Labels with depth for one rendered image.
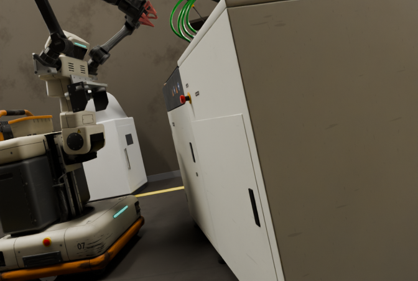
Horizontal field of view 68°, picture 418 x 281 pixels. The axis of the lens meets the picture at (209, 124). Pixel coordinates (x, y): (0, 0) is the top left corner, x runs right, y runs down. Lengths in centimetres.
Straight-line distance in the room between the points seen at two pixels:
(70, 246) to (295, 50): 149
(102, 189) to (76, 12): 240
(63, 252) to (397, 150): 160
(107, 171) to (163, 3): 219
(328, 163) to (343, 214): 14
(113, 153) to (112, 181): 30
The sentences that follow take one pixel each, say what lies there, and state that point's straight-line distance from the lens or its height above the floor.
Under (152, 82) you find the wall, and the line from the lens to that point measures 409.
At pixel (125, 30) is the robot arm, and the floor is 143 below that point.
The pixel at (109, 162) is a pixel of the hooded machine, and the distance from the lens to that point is 348.
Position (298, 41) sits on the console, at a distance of 82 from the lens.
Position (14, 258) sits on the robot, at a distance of 207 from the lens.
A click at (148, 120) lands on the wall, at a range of 411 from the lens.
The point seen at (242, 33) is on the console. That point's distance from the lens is 76.
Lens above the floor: 72
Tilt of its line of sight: 2 degrees down
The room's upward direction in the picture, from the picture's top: 12 degrees counter-clockwise
